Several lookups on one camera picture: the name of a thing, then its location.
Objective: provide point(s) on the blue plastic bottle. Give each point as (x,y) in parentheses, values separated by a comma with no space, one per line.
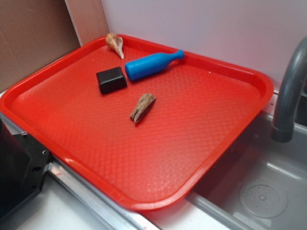
(151,64)

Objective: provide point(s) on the black rectangular block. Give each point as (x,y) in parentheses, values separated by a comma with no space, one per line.
(111,80)

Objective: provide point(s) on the red plastic tray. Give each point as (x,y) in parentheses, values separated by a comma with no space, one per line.
(202,105)

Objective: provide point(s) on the brown wood piece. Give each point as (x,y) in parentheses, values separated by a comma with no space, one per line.
(142,107)

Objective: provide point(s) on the beige conch seashell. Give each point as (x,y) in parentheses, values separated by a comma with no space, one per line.
(115,43)

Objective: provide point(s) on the grey toy sink basin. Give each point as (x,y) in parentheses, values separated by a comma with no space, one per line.
(258,184)

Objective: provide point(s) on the grey sink faucet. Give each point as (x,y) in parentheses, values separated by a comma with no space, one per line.
(291,105)

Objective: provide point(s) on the brown cardboard panel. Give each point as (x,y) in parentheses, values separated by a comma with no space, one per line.
(34,33)

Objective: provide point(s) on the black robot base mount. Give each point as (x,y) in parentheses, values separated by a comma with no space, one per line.
(23,166)

